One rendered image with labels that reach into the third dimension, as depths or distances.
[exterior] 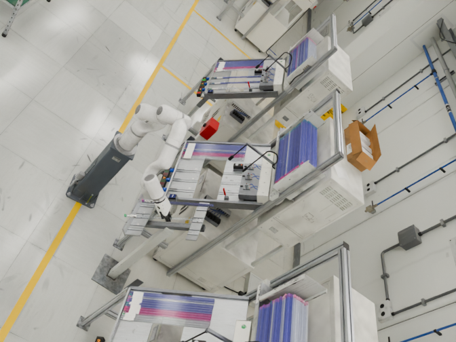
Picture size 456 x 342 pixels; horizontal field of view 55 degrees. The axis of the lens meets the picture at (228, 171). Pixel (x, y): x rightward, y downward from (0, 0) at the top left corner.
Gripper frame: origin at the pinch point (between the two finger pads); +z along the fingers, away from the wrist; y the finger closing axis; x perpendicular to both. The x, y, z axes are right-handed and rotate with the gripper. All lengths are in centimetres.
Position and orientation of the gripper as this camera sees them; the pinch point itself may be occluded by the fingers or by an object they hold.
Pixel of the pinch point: (167, 217)
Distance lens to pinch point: 274.6
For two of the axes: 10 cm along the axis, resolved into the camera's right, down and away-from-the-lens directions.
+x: -9.4, 0.9, 3.3
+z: 2.7, 7.9, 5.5
